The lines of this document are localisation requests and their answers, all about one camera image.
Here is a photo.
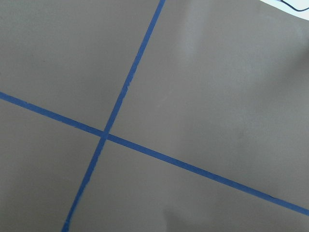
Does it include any blue floor tape strip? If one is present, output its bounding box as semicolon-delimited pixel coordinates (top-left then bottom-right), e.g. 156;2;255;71
61;0;165;232
0;92;309;216

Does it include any black cable on desk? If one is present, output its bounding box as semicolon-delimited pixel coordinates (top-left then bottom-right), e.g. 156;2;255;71
280;0;309;12

